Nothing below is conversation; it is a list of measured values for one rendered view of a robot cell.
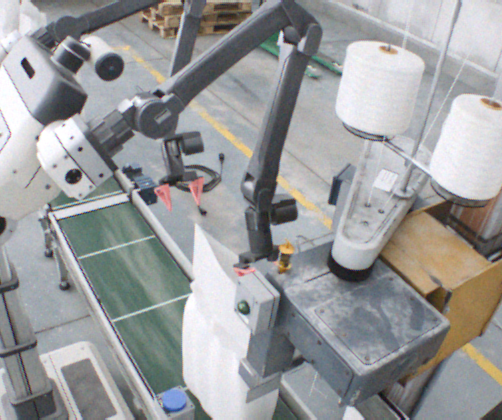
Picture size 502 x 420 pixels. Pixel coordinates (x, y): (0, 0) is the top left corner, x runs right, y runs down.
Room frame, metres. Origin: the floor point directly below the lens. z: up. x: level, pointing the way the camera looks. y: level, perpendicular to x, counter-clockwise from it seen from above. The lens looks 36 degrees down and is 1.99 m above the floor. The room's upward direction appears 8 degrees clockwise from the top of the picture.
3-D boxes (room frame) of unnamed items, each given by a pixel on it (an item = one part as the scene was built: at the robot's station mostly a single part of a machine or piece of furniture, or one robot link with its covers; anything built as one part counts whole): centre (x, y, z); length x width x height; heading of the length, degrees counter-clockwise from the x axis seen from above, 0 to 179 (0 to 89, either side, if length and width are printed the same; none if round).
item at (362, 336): (0.70, -0.22, 1.21); 0.30 x 0.25 x 0.30; 38
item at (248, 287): (0.70, -0.03, 1.29); 0.08 x 0.05 x 0.09; 38
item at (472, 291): (0.94, -0.47, 1.18); 0.34 x 0.25 x 0.31; 128
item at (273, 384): (0.74, -0.07, 0.98); 0.09 x 0.05 x 0.05; 128
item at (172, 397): (0.75, 0.13, 0.84); 0.06 x 0.06 x 0.02
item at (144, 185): (2.43, 0.66, 0.35); 0.30 x 0.15 x 0.15; 38
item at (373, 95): (1.05, -0.23, 1.61); 0.17 x 0.17 x 0.17
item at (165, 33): (6.69, 1.07, 0.07); 1.20 x 0.82 x 0.14; 126
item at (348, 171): (1.19, -0.25, 1.25); 0.10 x 0.08 x 0.12; 153
